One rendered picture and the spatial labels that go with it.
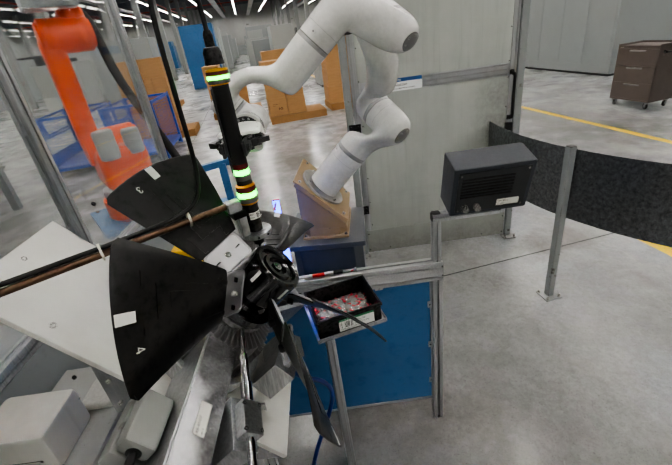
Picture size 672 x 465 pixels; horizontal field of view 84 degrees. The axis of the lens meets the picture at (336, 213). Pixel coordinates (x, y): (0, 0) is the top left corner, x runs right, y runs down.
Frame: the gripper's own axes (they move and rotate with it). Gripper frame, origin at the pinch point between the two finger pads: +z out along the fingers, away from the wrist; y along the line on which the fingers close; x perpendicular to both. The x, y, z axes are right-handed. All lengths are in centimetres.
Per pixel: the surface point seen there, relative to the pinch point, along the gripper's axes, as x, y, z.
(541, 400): -146, -102, -36
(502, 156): -23, -74, -32
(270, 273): -22.8, -4.3, 14.5
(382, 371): -114, -29, -36
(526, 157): -23, -80, -30
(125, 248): -4.9, 11.9, 29.9
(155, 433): -33, 14, 39
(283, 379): -53, -1, 15
